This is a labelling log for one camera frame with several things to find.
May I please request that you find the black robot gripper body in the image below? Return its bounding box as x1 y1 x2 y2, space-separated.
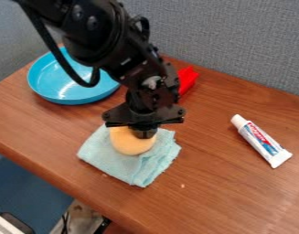
101 88 186 132

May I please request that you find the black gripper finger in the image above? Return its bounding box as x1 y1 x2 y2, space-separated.
132 129 158 139

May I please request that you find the yellow orange ball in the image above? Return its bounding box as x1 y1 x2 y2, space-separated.
108 127 156 155

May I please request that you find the blue plate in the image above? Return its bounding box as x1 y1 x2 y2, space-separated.
27 52 120 105

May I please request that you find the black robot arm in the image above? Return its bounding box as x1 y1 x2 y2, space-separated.
11 0 186 139

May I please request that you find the light blue folded cloth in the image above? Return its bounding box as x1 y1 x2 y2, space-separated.
77 125 180 187

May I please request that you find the red plastic block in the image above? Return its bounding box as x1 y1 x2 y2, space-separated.
178 66 199 96

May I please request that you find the beige bag under table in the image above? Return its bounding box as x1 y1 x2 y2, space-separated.
49 200 111 234

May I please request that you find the white toothpaste tube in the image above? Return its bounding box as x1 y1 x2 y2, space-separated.
231 114 293 168

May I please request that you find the white object bottom left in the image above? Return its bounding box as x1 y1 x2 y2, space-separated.
0 216 24 234

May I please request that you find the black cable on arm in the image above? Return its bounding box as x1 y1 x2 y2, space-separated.
21 5 101 89

